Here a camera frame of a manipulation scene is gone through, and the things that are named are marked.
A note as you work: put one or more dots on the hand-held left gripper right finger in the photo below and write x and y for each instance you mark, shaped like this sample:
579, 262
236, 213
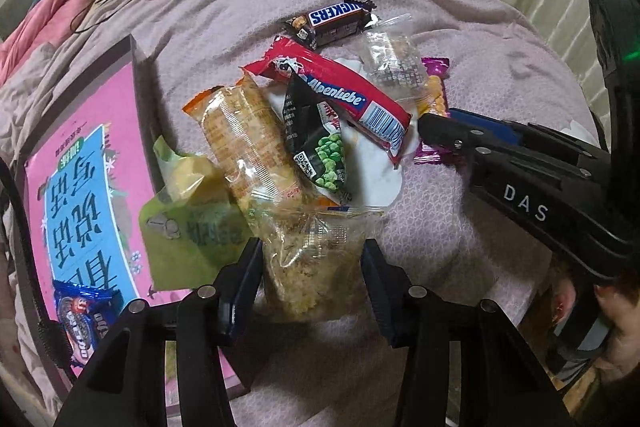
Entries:
385, 302

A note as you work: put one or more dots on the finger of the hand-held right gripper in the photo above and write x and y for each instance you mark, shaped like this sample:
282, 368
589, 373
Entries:
500, 177
500, 127

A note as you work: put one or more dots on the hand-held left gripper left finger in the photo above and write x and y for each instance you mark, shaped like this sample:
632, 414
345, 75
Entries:
236, 307

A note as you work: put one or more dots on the clear crumbly snack packet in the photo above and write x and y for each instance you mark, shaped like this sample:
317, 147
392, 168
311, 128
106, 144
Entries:
300, 277

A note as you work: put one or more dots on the purple snack packet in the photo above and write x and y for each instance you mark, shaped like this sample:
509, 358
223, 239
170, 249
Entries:
435, 94

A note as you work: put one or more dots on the green snack packet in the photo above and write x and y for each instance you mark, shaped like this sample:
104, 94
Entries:
190, 232

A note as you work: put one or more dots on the clear nut packet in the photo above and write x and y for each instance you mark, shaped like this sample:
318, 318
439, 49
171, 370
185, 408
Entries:
395, 57

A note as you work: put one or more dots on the blue cookie packet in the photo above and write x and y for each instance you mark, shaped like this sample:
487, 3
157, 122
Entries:
85, 327

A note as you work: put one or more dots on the red candy packet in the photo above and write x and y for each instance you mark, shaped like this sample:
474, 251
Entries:
345, 92

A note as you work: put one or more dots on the black green pea packet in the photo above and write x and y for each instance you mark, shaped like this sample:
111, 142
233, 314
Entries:
320, 147

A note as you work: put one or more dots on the orange cracker packet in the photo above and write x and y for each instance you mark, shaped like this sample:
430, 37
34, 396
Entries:
250, 137

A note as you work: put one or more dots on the pink cardboard box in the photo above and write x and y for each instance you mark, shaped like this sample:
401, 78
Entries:
75, 187

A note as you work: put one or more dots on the brown chocolate bar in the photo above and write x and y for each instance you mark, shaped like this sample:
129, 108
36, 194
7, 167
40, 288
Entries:
330, 19

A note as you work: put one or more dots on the person's right hand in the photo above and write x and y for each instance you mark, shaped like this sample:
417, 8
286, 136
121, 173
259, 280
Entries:
625, 317

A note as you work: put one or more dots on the lilac printed blanket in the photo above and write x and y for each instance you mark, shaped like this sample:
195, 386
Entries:
225, 22

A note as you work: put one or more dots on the pink quilt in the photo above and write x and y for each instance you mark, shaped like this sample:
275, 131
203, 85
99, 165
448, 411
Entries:
45, 22

